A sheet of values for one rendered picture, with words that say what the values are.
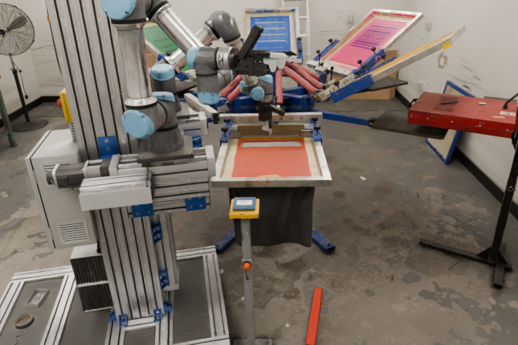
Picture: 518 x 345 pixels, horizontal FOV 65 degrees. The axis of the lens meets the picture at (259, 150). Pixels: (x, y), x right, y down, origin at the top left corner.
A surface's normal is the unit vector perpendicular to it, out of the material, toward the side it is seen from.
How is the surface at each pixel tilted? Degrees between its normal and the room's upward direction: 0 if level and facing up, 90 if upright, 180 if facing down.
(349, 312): 0
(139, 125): 98
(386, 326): 0
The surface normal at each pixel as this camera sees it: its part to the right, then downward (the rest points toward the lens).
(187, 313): -0.03, -0.91
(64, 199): 0.19, 0.39
